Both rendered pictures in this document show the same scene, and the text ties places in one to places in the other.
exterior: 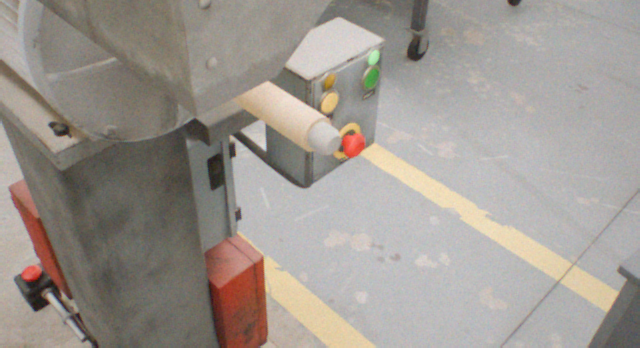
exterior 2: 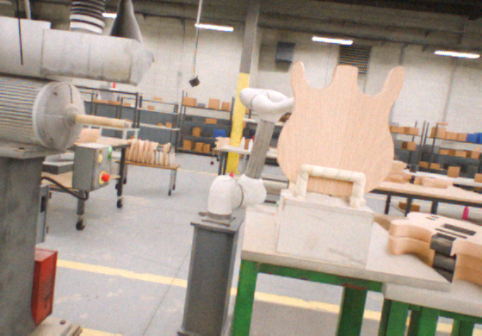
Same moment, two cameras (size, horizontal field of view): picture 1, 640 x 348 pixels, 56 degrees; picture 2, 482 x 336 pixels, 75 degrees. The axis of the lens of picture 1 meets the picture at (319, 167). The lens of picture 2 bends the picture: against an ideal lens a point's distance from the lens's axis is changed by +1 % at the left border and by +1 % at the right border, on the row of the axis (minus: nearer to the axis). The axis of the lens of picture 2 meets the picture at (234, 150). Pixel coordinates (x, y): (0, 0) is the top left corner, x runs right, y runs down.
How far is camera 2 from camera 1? 0.91 m
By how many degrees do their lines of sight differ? 51
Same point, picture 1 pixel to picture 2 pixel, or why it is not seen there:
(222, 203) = (42, 221)
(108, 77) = (57, 121)
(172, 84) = (125, 80)
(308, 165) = (92, 181)
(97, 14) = (105, 74)
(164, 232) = (27, 220)
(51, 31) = (48, 103)
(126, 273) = (10, 237)
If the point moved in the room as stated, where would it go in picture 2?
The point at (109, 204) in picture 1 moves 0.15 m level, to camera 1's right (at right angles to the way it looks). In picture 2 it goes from (14, 196) to (60, 194)
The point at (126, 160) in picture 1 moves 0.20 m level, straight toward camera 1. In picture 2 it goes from (23, 178) to (57, 189)
